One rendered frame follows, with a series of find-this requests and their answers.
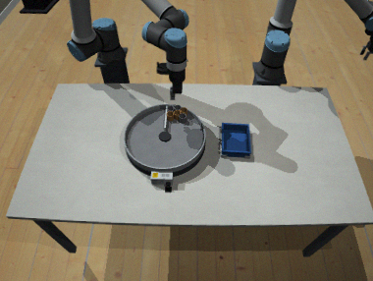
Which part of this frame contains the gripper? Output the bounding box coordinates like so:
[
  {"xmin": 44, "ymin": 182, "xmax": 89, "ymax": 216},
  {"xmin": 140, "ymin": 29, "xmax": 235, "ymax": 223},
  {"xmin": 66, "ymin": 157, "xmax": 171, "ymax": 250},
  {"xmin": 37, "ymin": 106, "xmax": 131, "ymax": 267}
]
[
  {"xmin": 359, "ymin": 31, "xmax": 373, "ymax": 61},
  {"xmin": 168, "ymin": 69, "xmax": 187, "ymax": 101}
]

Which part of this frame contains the grey turntable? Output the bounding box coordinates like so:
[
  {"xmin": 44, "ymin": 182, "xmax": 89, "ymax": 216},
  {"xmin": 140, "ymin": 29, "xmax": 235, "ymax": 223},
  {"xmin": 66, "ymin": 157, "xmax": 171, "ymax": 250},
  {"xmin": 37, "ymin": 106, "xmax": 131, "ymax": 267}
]
[{"xmin": 124, "ymin": 103, "xmax": 207, "ymax": 177}]

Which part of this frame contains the blue crate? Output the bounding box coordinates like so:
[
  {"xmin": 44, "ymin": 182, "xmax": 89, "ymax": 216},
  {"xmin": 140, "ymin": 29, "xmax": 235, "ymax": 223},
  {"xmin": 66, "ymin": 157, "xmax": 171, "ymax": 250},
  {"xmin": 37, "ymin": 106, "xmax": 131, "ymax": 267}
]
[{"xmin": 221, "ymin": 122, "xmax": 253, "ymax": 158}]

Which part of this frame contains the white control box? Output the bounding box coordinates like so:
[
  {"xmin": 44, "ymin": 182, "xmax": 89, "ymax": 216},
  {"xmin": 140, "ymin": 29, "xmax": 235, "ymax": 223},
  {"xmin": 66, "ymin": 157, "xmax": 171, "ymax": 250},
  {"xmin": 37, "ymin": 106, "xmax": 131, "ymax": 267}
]
[{"xmin": 150, "ymin": 170, "xmax": 174, "ymax": 194}]

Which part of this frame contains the white table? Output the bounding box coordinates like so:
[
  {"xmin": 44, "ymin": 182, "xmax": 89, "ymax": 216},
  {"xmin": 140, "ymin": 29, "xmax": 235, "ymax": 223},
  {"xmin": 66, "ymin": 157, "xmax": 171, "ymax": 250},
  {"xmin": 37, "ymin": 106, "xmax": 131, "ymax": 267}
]
[{"xmin": 5, "ymin": 83, "xmax": 373, "ymax": 258}]

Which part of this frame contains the black box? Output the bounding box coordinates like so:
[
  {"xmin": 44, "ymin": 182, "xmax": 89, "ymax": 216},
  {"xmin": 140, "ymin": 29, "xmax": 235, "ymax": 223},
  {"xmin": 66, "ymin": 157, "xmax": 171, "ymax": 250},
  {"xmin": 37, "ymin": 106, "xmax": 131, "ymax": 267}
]
[{"xmin": 19, "ymin": 0, "xmax": 61, "ymax": 15}]

